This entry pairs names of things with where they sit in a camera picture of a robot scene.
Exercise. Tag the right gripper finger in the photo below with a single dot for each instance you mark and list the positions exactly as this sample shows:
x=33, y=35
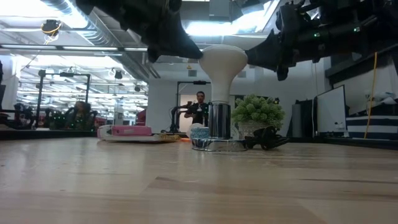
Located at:
x=267, y=63
x=265, y=49

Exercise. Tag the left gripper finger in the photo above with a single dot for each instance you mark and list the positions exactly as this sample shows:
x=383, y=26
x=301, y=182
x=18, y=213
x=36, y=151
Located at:
x=180, y=55
x=177, y=37

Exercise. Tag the white reflector lightbulb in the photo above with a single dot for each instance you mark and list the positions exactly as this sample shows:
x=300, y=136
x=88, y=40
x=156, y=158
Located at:
x=222, y=65

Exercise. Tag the chrome lamp socket base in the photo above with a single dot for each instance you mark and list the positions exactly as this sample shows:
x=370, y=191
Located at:
x=219, y=121

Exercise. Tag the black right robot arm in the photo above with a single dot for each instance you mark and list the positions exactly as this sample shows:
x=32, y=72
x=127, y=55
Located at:
x=342, y=31

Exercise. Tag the black background robot arm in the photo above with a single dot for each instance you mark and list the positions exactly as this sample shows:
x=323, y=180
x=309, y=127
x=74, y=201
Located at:
x=21, y=116
x=175, y=118

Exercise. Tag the green artificial potted plant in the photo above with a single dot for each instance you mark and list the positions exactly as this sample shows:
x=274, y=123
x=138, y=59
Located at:
x=258, y=110

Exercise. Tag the grey overhead box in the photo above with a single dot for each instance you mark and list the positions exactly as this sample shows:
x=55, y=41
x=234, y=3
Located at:
x=219, y=7

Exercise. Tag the person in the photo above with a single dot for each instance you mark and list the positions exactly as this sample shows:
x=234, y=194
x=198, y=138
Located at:
x=79, y=115
x=199, y=112

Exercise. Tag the dark grey cabinet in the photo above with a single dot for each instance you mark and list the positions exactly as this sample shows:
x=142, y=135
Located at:
x=303, y=118

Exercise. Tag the long ceiling strip light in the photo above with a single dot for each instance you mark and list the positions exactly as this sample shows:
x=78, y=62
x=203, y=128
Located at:
x=90, y=48

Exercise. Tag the white board panel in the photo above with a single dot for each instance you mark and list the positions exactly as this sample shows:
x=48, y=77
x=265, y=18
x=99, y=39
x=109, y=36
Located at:
x=331, y=109

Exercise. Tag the orange sticky note pad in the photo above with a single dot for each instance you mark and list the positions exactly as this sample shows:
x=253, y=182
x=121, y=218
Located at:
x=185, y=140

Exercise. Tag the pink flat box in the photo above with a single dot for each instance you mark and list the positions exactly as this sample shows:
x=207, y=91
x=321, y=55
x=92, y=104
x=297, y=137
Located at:
x=130, y=130

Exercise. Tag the black ceiling mounted device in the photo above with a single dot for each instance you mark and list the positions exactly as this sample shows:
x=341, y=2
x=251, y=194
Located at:
x=50, y=27

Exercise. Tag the navy white striped bin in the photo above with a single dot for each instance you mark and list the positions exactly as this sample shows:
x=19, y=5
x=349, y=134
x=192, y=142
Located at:
x=373, y=127

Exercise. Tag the black camera gantry frame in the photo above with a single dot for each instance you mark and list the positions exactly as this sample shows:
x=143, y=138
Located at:
x=40, y=93
x=199, y=82

